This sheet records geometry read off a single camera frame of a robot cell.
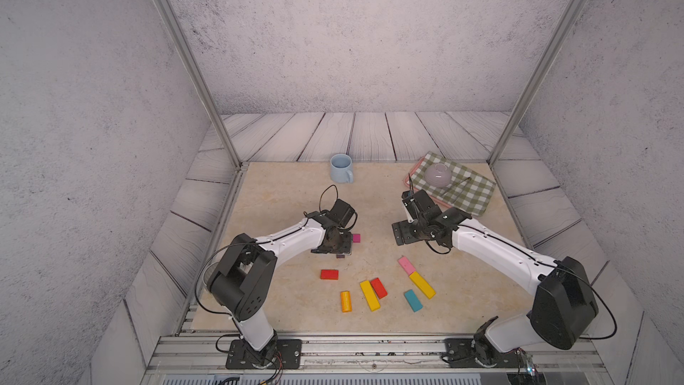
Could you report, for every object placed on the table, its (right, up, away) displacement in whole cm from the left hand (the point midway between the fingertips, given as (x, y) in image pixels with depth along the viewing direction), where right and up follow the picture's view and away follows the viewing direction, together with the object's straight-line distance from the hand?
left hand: (348, 249), depth 90 cm
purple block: (-3, -3, +3) cm, 5 cm away
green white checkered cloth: (+49, +19, +22) cm, 57 cm away
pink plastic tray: (+25, +25, +25) cm, 44 cm away
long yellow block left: (+7, -13, -7) cm, 16 cm away
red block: (-6, -8, -2) cm, 10 cm away
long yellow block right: (+24, -10, -4) cm, 26 cm away
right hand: (+19, +7, -5) cm, 21 cm away
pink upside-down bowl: (+37, +25, +21) cm, 49 cm away
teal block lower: (+20, -14, -7) cm, 26 cm away
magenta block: (+3, +2, +6) cm, 7 cm away
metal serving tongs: (+51, +23, +24) cm, 61 cm away
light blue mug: (-3, +29, +24) cm, 38 cm away
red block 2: (+10, -11, -5) cm, 16 cm away
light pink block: (+19, -5, -1) cm, 20 cm away
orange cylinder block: (-1, -14, -8) cm, 16 cm away
